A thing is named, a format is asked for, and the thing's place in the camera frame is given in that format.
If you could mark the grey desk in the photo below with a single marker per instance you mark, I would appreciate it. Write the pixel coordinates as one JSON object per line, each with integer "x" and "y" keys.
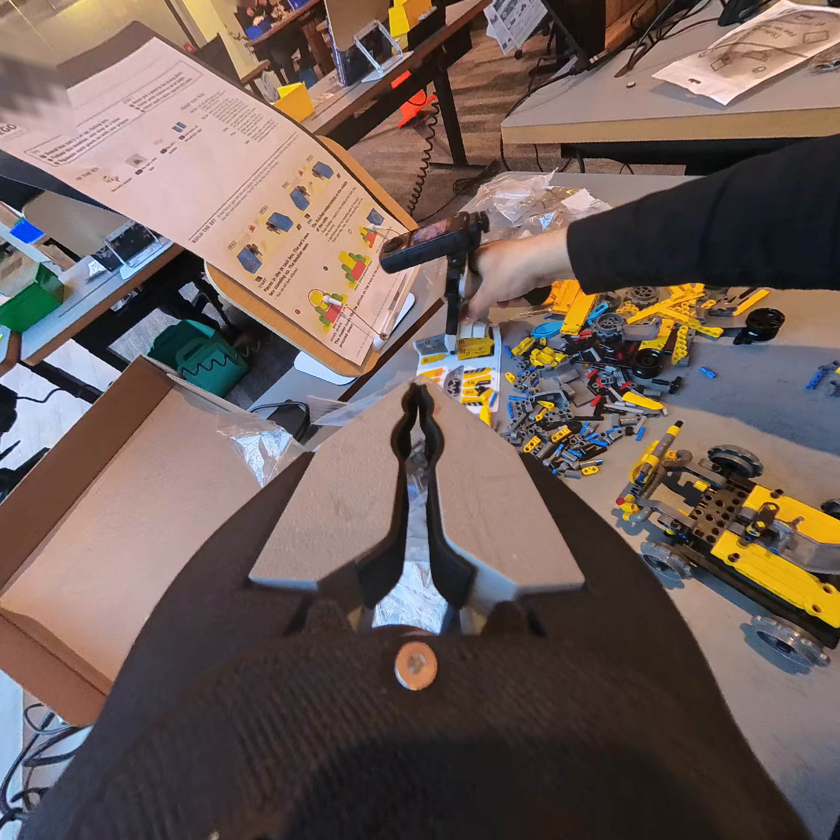
{"x": 722, "y": 407}

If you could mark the person's right hand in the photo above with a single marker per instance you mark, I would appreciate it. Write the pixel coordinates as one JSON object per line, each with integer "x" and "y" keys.
{"x": 518, "y": 269}

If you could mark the green storage bin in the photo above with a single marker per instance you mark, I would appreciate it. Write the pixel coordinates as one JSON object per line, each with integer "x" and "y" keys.
{"x": 29, "y": 305}

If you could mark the pile of small building pieces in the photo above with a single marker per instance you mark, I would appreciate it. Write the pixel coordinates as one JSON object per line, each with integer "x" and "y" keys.
{"x": 577, "y": 400}

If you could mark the clear acrylic stand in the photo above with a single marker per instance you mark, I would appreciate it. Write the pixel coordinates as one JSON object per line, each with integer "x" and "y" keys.
{"x": 134, "y": 246}
{"x": 384, "y": 56}

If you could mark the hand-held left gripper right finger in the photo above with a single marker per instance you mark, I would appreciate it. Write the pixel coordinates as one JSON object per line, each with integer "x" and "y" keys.
{"x": 505, "y": 518}

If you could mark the yellow storage bin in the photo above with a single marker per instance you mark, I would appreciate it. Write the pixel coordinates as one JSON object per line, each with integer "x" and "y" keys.
{"x": 410, "y": 16}
{"x": 294, "y": 103}

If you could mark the cardboard sign with paper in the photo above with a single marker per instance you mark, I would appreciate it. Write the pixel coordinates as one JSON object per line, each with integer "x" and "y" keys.
{"x": 197, "y": 170}

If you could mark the background grey table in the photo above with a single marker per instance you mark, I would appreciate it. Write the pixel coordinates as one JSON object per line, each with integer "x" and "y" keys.
{"x": 623, "y": 111}

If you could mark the crumpled clear plastic bag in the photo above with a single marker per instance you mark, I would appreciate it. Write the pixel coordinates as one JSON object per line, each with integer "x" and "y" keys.
{"x": 525, "y": 200}

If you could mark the teal felt bag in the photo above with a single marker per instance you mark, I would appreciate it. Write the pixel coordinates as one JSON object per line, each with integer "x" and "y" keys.
{"x": 197, "y": 358}

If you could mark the black toy wheel rim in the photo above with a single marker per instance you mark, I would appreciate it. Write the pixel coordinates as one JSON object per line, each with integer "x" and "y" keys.
{"x": 761, "y": 325}
{"x": 648, "y": 363}

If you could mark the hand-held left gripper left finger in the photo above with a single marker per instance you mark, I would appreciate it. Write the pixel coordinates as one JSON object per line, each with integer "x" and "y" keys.
{"x": 328, "y": 518}

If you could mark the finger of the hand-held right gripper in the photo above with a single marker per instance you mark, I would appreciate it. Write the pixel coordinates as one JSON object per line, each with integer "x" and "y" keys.
{"x": 450, "y": 344}
{"x": 474, "y": 330}

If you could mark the hanging printed paper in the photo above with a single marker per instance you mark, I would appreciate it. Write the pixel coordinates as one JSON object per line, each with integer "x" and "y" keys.
{"x": 518, "y": 23}

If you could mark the white paper sheet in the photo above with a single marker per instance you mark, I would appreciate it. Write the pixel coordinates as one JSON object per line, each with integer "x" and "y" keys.
{"x": 741, "y": 56}

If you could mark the dark blue cardboard kit box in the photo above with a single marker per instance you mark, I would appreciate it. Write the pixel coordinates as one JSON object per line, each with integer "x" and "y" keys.
{"x": 131, "y": 512}

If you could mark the background open kit box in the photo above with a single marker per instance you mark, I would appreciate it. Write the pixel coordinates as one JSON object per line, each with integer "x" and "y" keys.
{"x": 348, "y": 46}

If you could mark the yellow black toy vehicle model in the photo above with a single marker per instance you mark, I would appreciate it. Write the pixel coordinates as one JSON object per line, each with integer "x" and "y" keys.
{"x": 774, "y": 544}

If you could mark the person's right forearm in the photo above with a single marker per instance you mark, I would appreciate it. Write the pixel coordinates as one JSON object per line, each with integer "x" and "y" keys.
{"x": 722, "y": 223}

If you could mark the light blue brick separator tool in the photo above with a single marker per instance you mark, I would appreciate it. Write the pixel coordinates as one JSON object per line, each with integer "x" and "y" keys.
{"x": 548, "y": 329}

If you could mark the background dark desk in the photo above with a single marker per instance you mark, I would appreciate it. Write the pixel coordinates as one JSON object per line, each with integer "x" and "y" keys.
{"x": 380, "y": 98}

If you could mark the dark grey toothed wheel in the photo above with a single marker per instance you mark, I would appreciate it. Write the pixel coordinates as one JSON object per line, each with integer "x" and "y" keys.
{"x": 642, "y": 296}
{"x": 609, "y": 326}

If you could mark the yellow grey sticker sheet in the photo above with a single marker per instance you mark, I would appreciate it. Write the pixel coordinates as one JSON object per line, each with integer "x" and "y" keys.
{"x": 472, "y": 387}

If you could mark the orange traffic cone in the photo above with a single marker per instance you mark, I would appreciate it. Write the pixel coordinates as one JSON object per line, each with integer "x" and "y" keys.
{"x": 413, "y": 105}

